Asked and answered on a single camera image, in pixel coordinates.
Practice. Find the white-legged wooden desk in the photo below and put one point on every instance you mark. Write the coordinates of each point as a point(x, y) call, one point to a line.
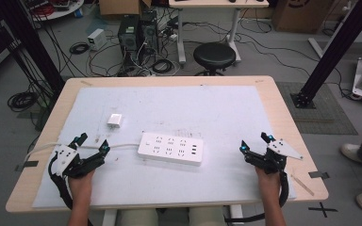
point(217, 3)

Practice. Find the person's legs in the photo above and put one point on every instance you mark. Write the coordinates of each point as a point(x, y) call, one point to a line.
point(172, 217)

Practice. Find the wooden table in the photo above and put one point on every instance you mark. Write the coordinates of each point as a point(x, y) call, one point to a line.
point(283, 103)

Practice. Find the small white power supply box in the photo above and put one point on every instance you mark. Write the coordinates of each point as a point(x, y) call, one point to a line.
point(96, 39)

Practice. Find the black computer tower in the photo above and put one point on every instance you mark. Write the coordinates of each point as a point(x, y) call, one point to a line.
point(148, 31)
point(128, 37)

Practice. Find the black round stool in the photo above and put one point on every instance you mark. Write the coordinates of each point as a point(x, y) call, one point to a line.
point(214, 55)

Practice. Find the person's right hand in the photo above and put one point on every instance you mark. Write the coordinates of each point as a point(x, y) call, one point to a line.
point(268, 183)

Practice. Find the white power strip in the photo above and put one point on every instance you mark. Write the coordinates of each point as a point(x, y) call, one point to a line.
point(169, 149)

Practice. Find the thin wooden stick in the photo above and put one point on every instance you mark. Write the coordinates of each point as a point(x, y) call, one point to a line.
point(302, 185)

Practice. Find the round white table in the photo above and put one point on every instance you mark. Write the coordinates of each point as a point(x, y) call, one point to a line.
point(59, 11)

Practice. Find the large cardboard box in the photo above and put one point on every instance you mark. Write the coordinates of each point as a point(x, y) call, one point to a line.
point(298, 15)

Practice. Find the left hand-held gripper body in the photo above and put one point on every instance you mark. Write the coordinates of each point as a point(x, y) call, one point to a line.
point(70, 161)

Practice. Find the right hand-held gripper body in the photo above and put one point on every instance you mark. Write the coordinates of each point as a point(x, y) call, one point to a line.
point(275, 158)

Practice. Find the grey floor mat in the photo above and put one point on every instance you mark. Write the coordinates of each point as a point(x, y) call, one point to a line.
point(323, 116)

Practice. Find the white foam mat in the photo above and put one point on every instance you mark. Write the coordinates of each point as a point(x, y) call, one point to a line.
point(201, 106)

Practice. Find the person's left hand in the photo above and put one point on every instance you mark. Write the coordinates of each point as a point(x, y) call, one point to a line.
point(81, 186)

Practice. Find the black metal stand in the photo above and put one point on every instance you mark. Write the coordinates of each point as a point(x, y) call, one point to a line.
point(336, 50)
point(34, 44)

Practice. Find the white charger adapter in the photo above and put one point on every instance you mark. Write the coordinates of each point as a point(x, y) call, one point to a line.
point(114, 120)

